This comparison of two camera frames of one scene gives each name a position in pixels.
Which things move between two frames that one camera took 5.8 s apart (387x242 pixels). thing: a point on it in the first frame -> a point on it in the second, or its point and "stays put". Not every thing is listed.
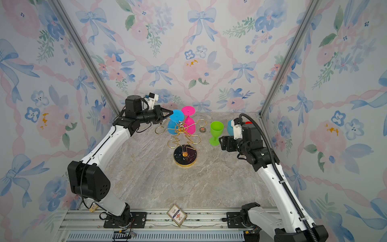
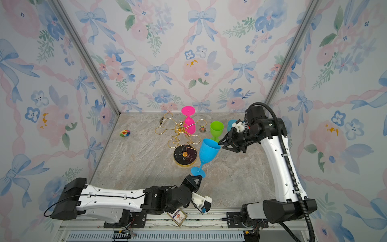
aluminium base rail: x=168 y=225 stays put
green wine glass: x=216 y=129 stays put
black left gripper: x=158 y=112 -> x=190 y=181
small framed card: x=177 y=215 stays put
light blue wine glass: x=230 y=129 stays put
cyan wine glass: x=176 y=117 -> x=209 y=150
